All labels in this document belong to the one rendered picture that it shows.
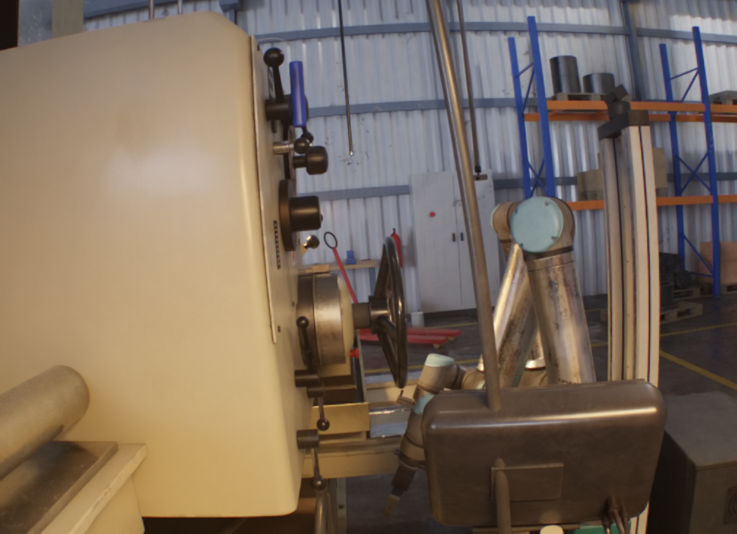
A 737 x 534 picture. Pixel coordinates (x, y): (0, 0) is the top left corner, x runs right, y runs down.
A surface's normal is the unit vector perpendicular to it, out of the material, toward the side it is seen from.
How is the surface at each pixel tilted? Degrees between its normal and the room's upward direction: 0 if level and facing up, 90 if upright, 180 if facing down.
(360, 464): 90
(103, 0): 90
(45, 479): 0
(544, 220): 83
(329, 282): 34
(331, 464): 90
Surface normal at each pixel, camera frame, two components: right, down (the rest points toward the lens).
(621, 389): -0.15, -0.90
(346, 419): 0.04, 0.09
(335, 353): 0.08, 0.68
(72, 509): -0.08, -0.99
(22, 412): 0.69, -0.72
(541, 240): -0.57, 0.00
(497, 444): -0.18, 0.44
